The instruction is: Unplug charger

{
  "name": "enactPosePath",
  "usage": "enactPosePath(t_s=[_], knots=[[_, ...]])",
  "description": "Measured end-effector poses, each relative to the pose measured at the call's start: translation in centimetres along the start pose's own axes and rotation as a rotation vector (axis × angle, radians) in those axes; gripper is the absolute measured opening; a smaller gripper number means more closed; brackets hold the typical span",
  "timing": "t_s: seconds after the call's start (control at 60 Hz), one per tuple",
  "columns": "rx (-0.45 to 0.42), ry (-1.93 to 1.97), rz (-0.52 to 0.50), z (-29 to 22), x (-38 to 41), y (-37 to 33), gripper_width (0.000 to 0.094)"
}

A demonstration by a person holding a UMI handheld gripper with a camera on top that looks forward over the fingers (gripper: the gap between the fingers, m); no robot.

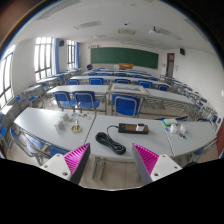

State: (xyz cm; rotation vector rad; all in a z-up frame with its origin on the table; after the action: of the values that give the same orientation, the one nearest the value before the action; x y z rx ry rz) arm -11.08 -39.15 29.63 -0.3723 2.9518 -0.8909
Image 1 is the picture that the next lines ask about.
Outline coloured cards on desk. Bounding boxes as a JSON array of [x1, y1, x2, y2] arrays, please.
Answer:
[[70, 113, 92, 121]]

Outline grey front right desk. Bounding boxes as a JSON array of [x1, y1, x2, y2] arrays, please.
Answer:
[[162, 121, 216, 157]]

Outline white green-topped box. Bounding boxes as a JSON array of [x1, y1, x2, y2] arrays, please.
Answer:
[[163, 119, 178, 126]]

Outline grey front centre desk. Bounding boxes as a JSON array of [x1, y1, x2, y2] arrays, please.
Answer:
[[84, 114, 175, 184]]

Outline blue chair far left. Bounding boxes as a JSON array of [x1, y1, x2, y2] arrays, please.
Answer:
[[53, 91, 76, 110]]

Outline yellow tape roll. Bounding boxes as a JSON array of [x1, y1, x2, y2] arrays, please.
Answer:
[[71, 121, 82, 133]]

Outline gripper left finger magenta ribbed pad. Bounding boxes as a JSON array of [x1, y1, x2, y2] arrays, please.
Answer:
[[41, 143, 91, 185]]

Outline blue chair left-centre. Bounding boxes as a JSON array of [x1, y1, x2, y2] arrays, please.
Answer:
[[73, 91, 100, 111]]

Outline white box near cards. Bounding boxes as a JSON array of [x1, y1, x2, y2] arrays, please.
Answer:
[[60, 112, 69, 121]]

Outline white charger plug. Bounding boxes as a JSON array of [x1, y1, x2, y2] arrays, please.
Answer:
[[136, 123, 145, 131]]

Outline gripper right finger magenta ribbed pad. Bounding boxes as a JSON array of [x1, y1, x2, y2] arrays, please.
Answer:
[[132, 144, 181, 185]]

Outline black power strip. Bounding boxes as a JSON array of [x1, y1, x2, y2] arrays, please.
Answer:
[[118, 123, 149, 134]]

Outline coiled black power cable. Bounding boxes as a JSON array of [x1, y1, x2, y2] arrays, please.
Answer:
[[94, 124, 127, 156]]

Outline white small box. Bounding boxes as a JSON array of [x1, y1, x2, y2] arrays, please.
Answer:
[[54, 120, 64, 130]]

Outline ceiling projector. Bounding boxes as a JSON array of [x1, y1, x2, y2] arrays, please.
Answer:
[[148, 27, 159, 35]]

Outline green chalkboard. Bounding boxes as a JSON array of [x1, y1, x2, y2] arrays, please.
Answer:
[[91, 47, 159, 69]]

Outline tray on second-row desk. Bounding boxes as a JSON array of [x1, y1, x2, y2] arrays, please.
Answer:
[[108, 83, 148, 96]]

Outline large left window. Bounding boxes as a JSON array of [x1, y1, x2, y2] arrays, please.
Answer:
[[34, 37, 52, 81]]

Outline grey desk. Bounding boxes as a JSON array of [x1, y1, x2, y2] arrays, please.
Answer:
[[84, 114, 175, 184], [162, 121, 216, 157], [14, 107, 95, 150]]

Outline white bottle on right desk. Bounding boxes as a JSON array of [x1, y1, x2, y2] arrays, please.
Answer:
[[170, 124, 178, 133]]

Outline grey front left desk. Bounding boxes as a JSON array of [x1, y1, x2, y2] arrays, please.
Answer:
[[14, 107, 95, 150]]

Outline orange lectern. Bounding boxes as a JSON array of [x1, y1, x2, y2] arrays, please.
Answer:
[[119, 63, 134, 69]]

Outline blue curtain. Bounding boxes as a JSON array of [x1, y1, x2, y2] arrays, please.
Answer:
[[54, 38, 60, 74]]

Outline blue chair centre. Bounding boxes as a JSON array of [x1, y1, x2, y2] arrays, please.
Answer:
[[112, 94, 140, 117]]

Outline brown door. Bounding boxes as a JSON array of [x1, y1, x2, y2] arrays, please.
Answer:
[[166, 53, 175, 77]]

